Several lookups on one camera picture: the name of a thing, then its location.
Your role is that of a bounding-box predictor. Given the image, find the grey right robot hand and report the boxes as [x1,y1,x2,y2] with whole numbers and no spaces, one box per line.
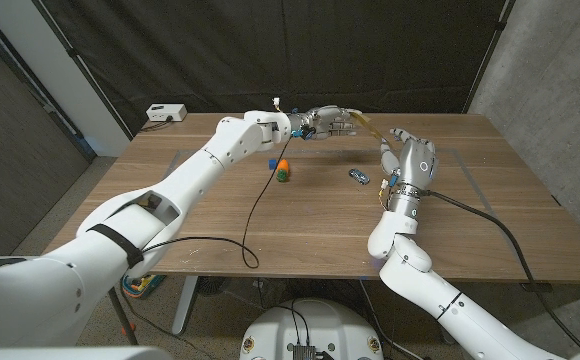
[379,127,439,189]

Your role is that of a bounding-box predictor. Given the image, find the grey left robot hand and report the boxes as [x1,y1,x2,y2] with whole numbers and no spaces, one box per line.
[289,104,364,141]

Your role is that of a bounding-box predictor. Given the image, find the gold foil envelope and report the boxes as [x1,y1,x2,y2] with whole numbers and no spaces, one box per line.
[349,110,390,145]

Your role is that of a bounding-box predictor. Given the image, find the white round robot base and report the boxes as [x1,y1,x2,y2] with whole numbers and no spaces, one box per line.
[239,298,385,360]

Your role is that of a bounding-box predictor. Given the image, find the orange toy carrot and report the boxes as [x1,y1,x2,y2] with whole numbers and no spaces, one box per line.
[275,158,292,183]

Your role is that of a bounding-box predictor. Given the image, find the colourful toy vehicle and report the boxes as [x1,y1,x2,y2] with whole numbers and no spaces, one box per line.
[122,274,167,300]

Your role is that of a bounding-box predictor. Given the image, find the black backdrop curtain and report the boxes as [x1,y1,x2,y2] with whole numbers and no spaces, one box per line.
[32,0,516,115]

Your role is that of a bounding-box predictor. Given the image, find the white power strip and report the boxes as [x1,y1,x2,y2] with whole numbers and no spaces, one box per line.
[145,103,188,123]

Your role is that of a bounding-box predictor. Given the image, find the black floor fan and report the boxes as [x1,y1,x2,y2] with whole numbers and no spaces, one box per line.
[194,276,227,297]

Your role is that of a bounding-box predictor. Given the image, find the black electronics box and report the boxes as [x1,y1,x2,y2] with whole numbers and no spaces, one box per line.
[292,343,335,360]

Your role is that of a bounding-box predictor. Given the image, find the white table leg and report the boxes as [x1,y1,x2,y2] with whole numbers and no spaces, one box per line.
[171,275,200,336]

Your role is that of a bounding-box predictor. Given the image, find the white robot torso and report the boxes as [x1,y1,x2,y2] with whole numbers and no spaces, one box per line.
[0,346,174,360]

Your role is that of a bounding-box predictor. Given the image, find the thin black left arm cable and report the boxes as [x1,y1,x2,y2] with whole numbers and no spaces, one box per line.
[142,134,294,270]

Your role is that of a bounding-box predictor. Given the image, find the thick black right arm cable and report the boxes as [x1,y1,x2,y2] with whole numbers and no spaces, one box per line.
[422,188,580,351]

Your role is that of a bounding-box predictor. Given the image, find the black backdrop frame pole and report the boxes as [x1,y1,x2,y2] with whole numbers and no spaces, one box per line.
[32,0,134,139]
[462,0,517,115]

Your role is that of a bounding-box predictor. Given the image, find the black floor cable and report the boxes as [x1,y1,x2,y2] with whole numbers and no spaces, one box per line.
[358,279,421,360]

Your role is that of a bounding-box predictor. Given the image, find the black base cables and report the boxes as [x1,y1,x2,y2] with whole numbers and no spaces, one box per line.
[269,298,312,347]

